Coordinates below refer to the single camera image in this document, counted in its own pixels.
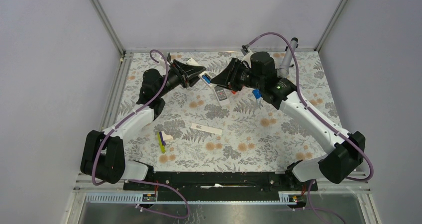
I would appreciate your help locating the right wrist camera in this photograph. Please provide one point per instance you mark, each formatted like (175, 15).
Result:
(246, 54)

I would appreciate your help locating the white rectangular stick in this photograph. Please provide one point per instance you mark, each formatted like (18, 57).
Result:
(207, 129)

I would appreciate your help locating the blue bottle cap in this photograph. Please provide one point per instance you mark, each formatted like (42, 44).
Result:
(256, 94)

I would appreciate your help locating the grey microphone on stand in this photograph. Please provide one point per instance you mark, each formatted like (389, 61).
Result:
(283, 69)

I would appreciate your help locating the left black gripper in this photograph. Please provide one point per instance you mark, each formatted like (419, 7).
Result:
(184, 72)

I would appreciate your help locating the blue battery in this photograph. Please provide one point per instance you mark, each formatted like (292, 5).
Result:
(206, 78)

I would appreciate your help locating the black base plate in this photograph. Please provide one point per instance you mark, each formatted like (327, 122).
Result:
(220, 186)

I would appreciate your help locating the white remote control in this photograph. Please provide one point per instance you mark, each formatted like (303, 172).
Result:
(221, 96)

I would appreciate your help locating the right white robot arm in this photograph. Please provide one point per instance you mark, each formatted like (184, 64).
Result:
(343, 150)

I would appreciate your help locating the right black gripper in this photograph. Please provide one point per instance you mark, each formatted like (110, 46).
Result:
(228, 77)

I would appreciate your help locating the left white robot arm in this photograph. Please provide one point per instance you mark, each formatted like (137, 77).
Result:
(103, 157)

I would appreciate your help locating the purple green block stack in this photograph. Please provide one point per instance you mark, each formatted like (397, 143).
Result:
(163, 138)

